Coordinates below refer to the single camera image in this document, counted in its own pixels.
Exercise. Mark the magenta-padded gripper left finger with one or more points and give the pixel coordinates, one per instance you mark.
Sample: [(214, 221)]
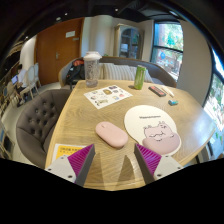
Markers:
[(80, 160)]

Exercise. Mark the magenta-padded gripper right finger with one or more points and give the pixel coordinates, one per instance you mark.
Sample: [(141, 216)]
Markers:
[(150, 160)]

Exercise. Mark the pink computer mouse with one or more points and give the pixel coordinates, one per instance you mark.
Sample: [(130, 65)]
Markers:
[(111, 134)]

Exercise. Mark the white cartoon mouse pad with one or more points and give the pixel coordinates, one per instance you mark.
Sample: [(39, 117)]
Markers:
[(146, 120)]

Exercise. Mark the yellow label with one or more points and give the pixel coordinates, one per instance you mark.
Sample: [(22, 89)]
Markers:
[(65, 150)]

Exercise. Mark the grey tufted armchair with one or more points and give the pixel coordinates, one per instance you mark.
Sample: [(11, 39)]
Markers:
[(36, 123)]

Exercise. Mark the small teal eraser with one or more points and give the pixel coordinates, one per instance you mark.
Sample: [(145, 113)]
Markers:
[(173, 102)]

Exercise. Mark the black and red box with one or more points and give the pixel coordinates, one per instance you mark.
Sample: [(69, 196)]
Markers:
[(157, 91)]

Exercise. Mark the white sticker sheet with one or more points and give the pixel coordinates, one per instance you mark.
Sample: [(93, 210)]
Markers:
[(107, 96)]

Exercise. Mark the white tube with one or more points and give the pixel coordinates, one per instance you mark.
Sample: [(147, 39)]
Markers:
[(168, 91)]

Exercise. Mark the green drink can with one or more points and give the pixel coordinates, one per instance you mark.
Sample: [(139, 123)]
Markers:
[(140, 77)]

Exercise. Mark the black-framed window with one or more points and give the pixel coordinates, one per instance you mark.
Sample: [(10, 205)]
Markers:
[(168, 46), (215, 103)]

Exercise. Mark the grey curved sofa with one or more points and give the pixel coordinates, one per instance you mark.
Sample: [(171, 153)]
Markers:
[(156, 71)]

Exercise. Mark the clear shaker bottle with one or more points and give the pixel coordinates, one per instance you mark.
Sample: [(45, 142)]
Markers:
[(92, 70)]

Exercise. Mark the white chairs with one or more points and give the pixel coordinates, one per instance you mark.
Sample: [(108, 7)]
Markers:
[(32, 76)]

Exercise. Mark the person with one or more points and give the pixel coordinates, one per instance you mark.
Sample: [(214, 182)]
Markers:
[(21, 78)]

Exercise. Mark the open laptop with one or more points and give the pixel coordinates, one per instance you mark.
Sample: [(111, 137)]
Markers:
[(14, 80)]

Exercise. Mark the brown wooden door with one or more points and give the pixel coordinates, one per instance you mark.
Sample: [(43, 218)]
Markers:
[(55, 50)]

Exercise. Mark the arched glass-door cabinet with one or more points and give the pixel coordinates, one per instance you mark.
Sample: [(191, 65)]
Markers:
[(128, 41)]

